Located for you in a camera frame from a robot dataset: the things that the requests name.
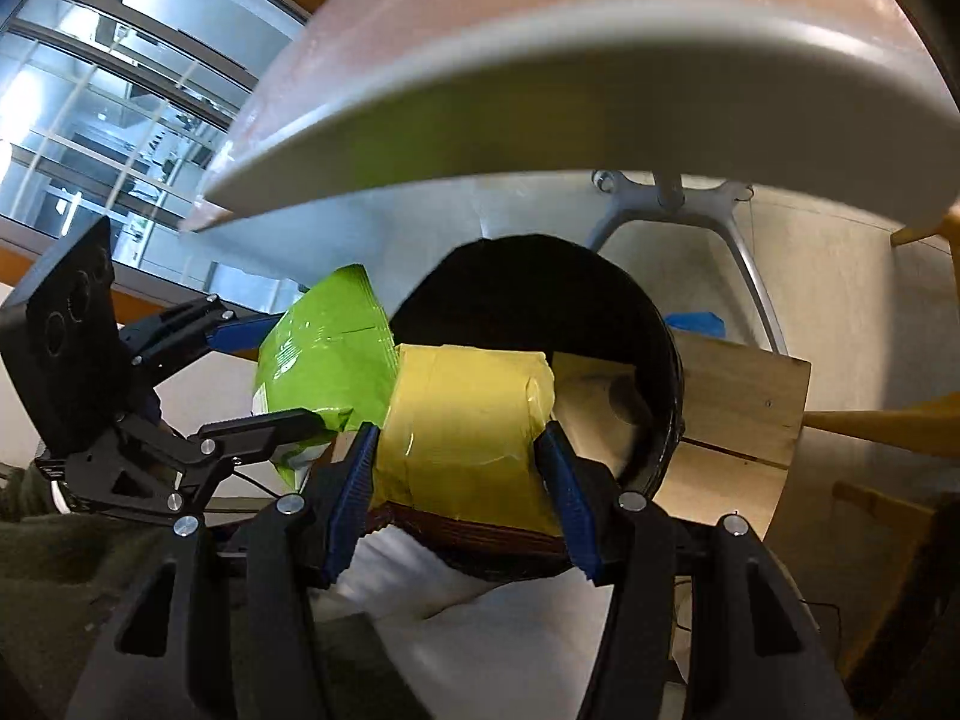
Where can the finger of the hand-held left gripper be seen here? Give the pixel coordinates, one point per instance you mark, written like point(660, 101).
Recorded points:
point(187, 330)
point(247, 439)

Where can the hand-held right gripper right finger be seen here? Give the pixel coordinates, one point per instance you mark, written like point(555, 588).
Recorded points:
point(570, 495)

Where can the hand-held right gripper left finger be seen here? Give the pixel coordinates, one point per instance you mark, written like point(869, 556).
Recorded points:
point(352, 495)

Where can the green snack bag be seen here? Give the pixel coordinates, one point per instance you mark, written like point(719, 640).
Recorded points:
point(322, 360)

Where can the yellow packet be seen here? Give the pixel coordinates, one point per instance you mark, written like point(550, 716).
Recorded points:
point(457, 427)

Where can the black trash bin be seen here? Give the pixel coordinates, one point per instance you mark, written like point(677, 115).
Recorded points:
point(525, 292)

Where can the light wooden board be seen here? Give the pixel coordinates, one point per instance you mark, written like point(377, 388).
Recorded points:
point(735, 405)

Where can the blue plastic scrap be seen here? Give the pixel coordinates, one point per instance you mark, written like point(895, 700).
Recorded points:
point(694, 322)

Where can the dark green garment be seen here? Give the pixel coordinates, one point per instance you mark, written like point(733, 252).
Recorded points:
point(60, 562)

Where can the glass window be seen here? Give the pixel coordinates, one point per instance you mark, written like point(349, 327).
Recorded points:
point(112, 90)

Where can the wooden chair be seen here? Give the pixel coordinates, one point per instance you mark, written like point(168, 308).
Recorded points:
point(862, 420)

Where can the grey table base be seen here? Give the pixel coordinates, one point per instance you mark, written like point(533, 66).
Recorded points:
point(667, 195)

